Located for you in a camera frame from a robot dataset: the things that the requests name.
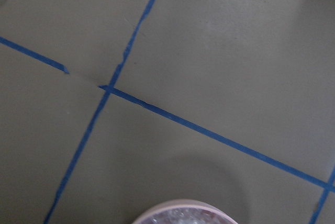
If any pile of clear ice cubes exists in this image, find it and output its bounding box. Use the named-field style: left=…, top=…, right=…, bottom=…
left=148, top=208, right=222, bottom=223

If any pink plastic bowl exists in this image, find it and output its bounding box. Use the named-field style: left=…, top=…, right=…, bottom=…
left=133, top=199, right=237, bottom=224

